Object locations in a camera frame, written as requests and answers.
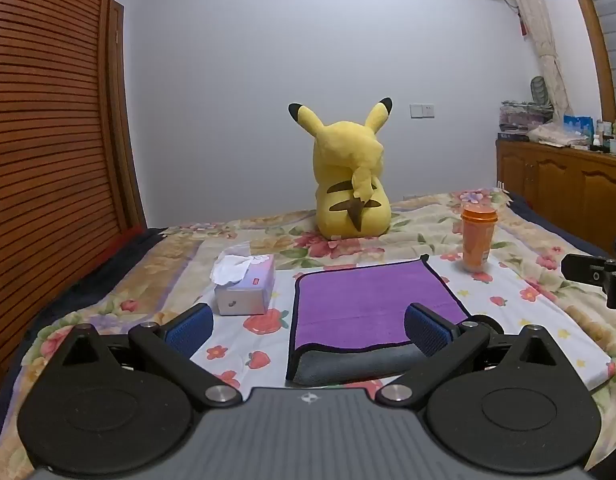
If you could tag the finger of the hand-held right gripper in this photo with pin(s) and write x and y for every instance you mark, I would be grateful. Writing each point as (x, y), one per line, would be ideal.
(585, 267)

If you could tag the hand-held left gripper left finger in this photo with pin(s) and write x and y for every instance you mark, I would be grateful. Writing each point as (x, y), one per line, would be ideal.
(190, 329)

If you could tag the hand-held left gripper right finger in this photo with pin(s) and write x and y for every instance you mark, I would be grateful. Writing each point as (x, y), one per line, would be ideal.
(428, 329)

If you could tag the purple and grey towel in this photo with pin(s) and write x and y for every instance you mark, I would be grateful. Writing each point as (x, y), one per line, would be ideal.
(363, 300)

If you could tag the tissue box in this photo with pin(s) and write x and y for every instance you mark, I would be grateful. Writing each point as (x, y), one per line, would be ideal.
(245, 296)

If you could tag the floral bed sheet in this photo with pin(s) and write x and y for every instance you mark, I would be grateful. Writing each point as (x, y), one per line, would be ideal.
(138, 270)

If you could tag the strawberry print white cloth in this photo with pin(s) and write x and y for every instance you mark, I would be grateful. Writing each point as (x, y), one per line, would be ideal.
(518, 320)

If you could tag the wooden cabinet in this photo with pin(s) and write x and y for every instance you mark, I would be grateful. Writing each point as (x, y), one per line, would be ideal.
(553, 182)

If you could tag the orange bottle with lid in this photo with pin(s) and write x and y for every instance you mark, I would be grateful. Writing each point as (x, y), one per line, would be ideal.
(477, 240)

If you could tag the small white bottle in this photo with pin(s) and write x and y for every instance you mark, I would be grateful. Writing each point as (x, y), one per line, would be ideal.
(597, 140)

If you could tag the white plastic bag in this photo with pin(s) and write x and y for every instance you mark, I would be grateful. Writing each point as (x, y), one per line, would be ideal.
(553, 134)

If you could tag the blue packet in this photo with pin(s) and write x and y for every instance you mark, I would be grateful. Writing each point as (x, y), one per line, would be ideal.
(578, 125)

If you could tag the yellow plush toy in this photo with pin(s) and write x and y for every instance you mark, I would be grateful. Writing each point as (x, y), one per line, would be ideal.
(348, 175)

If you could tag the green patterned fan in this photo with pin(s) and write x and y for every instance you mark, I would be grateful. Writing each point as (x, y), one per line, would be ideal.
(539, 91)

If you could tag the red hanging ornament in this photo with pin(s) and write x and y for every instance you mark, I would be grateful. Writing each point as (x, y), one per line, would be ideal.
(524, 28)

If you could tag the cream lace curtain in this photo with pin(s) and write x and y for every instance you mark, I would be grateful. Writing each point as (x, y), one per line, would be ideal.
(538, 25)

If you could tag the wooden louvered wardrobe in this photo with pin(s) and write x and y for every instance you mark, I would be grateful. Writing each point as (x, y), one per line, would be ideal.
(48, 110)

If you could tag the white wall socket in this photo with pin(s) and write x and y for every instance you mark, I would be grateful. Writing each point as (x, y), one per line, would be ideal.
(422, 111)

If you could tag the wooden window frame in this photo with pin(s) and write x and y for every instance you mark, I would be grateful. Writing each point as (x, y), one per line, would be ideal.
(590, 25)

